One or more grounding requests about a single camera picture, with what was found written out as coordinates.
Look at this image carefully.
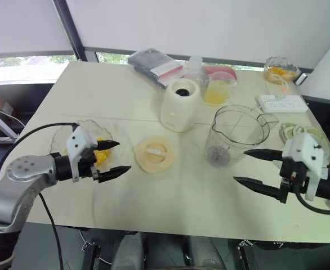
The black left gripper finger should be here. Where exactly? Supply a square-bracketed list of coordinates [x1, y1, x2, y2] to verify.
[93, 165, 132, 184]
[96, 139, 121, 151]

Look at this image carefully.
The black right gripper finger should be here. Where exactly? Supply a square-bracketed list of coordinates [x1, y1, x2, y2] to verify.
[233, 176, 284, 202]
[243, 148, 284, 163]

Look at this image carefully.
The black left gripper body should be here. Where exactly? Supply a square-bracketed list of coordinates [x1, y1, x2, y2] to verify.
[77, 148, 101, 183]

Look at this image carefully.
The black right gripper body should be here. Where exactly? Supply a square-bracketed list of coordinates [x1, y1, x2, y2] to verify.
[277, 159, 312, 205]

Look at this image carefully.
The wavy clear glass bowl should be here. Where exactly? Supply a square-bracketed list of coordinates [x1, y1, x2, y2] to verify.
[50, 119, 118, 169]

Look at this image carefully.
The clear blender jar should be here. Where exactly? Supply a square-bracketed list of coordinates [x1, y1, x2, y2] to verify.
[204, 104, 280, 168]

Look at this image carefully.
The cream blender lid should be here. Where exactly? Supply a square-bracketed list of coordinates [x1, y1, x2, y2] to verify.
[133, 136, 177, 174]

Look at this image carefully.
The white power strip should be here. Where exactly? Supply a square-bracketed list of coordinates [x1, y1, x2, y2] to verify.
[256, 94, 309, 114]

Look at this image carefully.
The cream blender base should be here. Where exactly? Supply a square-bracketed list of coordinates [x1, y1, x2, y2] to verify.
[160, 78, 202, 133]

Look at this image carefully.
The measuring cup with yellow juice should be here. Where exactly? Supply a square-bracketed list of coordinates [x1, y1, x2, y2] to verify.
[201, 71, 238, 106]

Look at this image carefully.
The grey rounded leg shape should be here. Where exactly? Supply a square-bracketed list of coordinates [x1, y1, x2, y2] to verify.
[113, 233, 144, 270]
[187, 236, 228, 270]

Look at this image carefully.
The small black device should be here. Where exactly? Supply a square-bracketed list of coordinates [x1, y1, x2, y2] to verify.
[294, 72, 309, 87]

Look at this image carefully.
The zip bag of dark cloths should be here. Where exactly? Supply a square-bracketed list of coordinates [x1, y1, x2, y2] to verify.
[127, 48, 184, 90]

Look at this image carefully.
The small glass bowl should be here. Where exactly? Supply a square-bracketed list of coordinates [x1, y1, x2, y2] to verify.
[263, 56, 301, 84]

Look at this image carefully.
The red flat item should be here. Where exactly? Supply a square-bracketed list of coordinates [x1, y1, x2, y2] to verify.
[203, 65, 238, 81]

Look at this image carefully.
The clear plastic bottle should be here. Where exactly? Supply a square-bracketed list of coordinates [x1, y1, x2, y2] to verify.
[181, 56, 209, 85]

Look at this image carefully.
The white roller blind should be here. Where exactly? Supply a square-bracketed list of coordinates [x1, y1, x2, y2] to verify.
[0, 0, 80, 56]
[65, 0, 330, 71]

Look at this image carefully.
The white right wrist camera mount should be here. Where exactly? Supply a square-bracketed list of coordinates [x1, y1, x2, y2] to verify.
[282, 132, 330, 202]

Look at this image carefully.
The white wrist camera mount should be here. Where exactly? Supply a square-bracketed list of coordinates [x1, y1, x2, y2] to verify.
[66, 125, 99, 183]
[282, 132, 330, 202]

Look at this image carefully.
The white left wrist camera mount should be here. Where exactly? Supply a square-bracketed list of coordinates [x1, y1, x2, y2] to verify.
[66, 125, 99, 183]

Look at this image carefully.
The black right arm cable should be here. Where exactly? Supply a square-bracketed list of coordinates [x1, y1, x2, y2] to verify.
[293, 182, 330, 216]

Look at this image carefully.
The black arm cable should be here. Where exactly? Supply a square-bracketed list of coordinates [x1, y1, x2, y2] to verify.
[293, 182, 330, 216]
[0, 121, 80, 270]

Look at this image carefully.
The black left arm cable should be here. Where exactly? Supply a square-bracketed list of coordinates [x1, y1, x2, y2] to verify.
[0, 121, 80, 270]

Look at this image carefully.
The black table frame bracket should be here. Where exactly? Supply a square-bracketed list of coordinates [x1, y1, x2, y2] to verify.
[80, 230, 104, 270]
[237, 238, 257, 270]

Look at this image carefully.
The dark window frame post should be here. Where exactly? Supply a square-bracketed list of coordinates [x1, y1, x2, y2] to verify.
[52, 0, 88, 62]

